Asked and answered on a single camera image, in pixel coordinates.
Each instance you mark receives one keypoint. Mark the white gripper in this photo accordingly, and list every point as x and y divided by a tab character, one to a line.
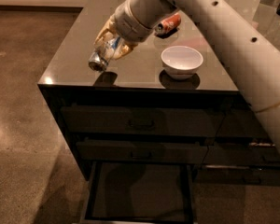
127	27

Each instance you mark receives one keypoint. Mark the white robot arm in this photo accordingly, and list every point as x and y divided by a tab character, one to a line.
252	61

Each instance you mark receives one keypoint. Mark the orange soda can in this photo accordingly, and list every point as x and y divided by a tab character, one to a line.
168	24

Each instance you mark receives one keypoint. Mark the dark counter cabinet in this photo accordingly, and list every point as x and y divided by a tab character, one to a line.
136	80

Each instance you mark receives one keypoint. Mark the top left drawer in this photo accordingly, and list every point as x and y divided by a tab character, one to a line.
142	121

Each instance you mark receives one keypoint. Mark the middle left drawer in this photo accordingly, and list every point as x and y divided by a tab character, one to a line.
107	150

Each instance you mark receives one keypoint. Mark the top right drawer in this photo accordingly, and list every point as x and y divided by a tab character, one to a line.
239	121

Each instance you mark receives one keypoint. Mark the open bottom left drawer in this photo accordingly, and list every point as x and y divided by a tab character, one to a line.
139	193

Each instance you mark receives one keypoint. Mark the bottom right drawer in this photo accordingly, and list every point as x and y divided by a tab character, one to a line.
237	176

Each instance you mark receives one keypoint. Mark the middle right drawer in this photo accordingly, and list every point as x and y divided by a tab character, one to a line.
242	155

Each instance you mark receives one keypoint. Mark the white bowl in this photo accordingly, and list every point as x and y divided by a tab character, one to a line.
181	62

